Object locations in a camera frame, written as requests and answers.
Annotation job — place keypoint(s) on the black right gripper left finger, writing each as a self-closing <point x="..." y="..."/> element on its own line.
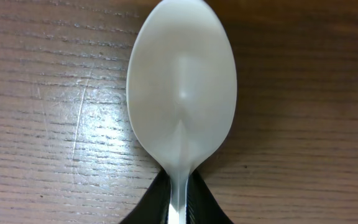
<point x="153" y="206"/>

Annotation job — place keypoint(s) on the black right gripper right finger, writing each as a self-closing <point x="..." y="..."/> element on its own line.
<point x="202" y="207"/>

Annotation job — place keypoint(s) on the white plastic spoon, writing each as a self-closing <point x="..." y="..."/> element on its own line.
<point x="181" y="91"/>

